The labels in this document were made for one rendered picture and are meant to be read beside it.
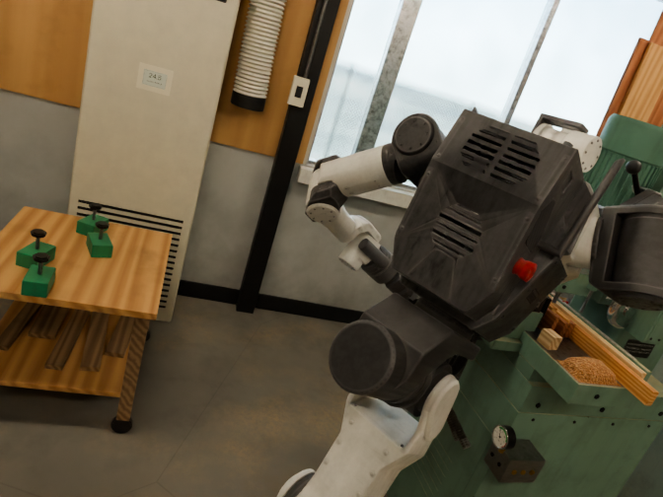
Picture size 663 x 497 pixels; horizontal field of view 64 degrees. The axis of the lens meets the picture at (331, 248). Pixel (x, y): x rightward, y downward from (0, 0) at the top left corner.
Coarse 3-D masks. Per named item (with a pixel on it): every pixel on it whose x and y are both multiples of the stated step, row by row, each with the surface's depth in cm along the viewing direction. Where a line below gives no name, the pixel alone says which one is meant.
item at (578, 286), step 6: (582, 270) 155; (588, 270) 157; (582, 276) 153; (588, 276) 153; (564, 282) 152; (570, 282) 153; (576, 282) 153; (582, 282) 154; (588, 282) 154; (558, 288) 152; (564, 288) 152; (570, 288) 154; (576, 288) 154; (582, 288) 155; (576, 294) 155; (582, 294) 156
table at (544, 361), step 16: (528, 336) 144; (528, 352) 143; (544, 352) 138; (560, 352) 140; (576, 352) 143; (544, 368) 137; (560, 368) 132; (560, 384) 131; (576, 384) 127; (592, 384) 128; (576, 400) 128; (592, 400) 130; (608, 400) 132; (624, 400) 133
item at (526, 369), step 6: (504, 354) 151; (510, 354) 149; (516, 354) 147; (510, 360) 149; (516, 360) 147; (522, 360) 144; (516, 366) 146; (522, 366) 144; (528, 366) 142; (522, 372) 144; (528, 372) 142; (534, 372) 140; (528, 378) 141; (534, 378) 141; (540, 378) 142
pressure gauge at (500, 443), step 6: (498, 426) 140; (504, 426) 138; (510, 426) 139; (492, 432) 141; (498, 432) 140; (504, 432) 138; (510, 432) 137; (492, 438) 141; (498, 438) 139; (504, 438) 137; (510, 438) 136; (498, 444) 139; (504, 444) 137; (510, 444) 136; (498, 450) 141; (504, 450) 140
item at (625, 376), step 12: (576, 324) 150; (576, 336) 148; (588, 336) 145; (588, 348) 144; (600, 348) 140; (600, 360) 140; (612, 360) 136; (624, 372) 133; (624, 384) 132; (636, 384) 129; (648, 384) 128; (636, 396) 128; (648, 396) 126
